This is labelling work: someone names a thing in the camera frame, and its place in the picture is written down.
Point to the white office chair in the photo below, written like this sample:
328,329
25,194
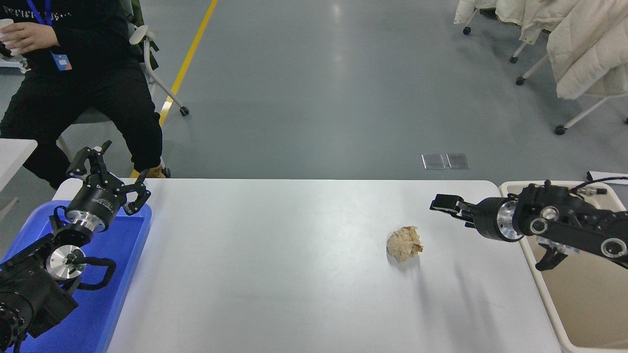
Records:
138,34

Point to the white flat slab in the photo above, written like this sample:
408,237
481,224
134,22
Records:
601,174

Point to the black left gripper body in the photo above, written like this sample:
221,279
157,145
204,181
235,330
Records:
98,201

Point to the person in black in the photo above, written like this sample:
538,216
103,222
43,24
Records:
88,98

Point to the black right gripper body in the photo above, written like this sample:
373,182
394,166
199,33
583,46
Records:
488,218

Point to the small white side table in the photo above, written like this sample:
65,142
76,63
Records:
12,154

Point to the large pale plastic bin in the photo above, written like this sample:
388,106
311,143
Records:
588,304

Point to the small printed paper cup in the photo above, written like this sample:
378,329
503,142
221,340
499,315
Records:
5,24

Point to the dark green jacket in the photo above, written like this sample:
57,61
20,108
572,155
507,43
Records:
137,10

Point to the white padded jacket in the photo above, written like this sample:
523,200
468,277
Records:
538,14
470,10
588,49

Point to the white chair frame with casters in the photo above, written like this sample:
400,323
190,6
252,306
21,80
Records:
512,60
560,130
466,31

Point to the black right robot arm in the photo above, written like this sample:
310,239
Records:
574,220

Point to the blue plastic tray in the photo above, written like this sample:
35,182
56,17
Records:
113,274

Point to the tan paper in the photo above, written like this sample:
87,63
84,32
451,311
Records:
404,243

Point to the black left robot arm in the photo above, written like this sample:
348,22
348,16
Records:
29,294

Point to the person's hand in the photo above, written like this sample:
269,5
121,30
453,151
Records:
32,37

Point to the metal floor plate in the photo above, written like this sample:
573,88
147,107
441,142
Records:
457,161
432,161

